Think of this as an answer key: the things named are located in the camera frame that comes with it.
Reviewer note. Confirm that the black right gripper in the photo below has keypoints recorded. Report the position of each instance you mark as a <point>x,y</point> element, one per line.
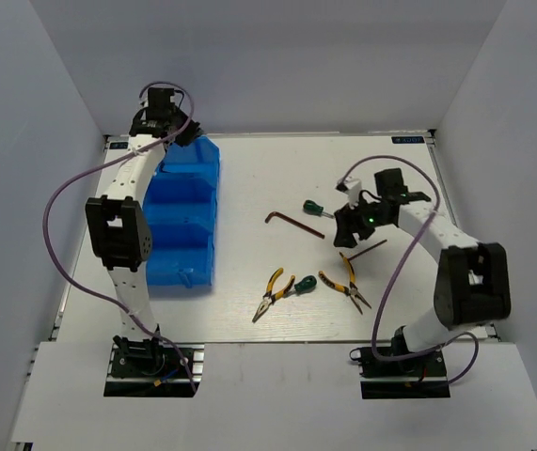
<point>345,220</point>

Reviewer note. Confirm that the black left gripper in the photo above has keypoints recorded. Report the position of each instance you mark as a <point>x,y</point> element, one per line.
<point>194,130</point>

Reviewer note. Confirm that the green stubby screwdriver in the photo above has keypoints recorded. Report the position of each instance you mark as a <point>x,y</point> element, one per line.
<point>306,285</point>
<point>312,208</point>

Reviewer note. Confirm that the yellow needle-nose pliers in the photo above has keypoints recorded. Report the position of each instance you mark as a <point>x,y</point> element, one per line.
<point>271,295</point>
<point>350,289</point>

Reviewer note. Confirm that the long brown hex key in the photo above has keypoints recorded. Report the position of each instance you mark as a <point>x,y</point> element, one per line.
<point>288,219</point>

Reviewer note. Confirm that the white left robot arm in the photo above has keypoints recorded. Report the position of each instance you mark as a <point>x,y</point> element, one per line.
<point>119,232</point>

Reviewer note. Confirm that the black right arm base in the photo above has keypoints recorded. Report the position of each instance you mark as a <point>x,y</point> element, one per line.
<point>423,376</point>

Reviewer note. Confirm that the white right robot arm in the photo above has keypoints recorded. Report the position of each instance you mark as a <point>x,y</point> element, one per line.
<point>472,285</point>

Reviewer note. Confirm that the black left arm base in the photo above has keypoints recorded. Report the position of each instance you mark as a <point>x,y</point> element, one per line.
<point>153,369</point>

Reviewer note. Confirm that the blue plastic compartment bin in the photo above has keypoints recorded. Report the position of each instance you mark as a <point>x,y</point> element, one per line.
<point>181,210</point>

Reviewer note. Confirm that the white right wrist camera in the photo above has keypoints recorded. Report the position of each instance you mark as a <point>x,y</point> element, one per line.
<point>352,188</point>

